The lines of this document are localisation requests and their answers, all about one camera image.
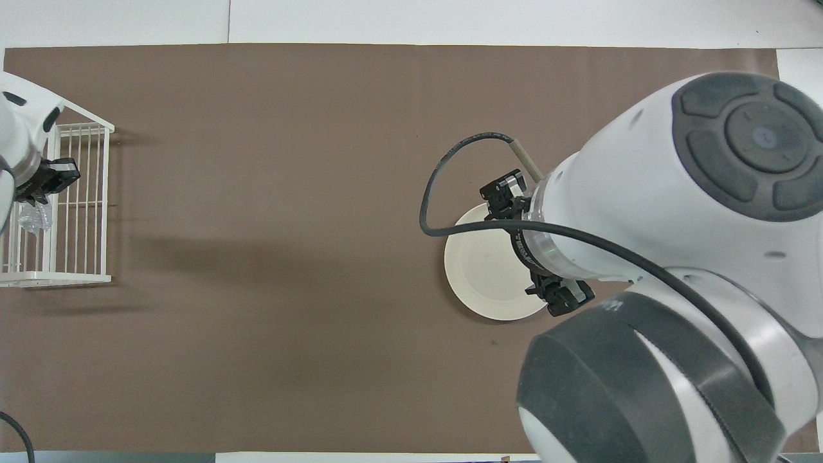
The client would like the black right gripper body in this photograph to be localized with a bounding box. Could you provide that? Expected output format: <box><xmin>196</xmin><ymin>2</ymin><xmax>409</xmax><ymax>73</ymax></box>
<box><xmin>510</xmin><ymin>212</ymin><xmax>554</xmax><ymax>278</ymax></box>

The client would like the clear crinkled plastic bag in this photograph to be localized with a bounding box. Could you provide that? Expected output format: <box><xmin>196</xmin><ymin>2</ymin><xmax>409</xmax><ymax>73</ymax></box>
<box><xmin>18</xmin><ymin>203</ymin><xmax>52</xmax><ymax>233</ymax></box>

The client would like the cream round plate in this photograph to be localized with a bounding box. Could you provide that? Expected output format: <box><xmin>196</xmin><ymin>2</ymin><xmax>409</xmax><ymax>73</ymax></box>
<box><xmin>444</xmin><ymin>204</ymin><xmax>548</xmax><ymax>321</ymax></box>

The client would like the brown table mat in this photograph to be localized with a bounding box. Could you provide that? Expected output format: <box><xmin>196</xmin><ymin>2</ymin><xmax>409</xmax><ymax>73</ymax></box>
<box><xmin>0</xmin><ymin>43</ymin><xmax>820</xmax><ymax>454</ymax></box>

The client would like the white wire dish rack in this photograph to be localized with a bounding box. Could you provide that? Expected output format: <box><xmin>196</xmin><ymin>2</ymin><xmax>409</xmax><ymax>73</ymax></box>
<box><xmin>0</xmin><ymin>103</ymin><xmax>115</xmax><ymax>288</ymax></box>

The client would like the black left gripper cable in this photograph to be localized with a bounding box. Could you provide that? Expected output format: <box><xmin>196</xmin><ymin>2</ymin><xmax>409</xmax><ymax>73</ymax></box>
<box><xmin>0</xmin><ymin>410</ymin><xmax>36</xmax><ymax>463</ymax></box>

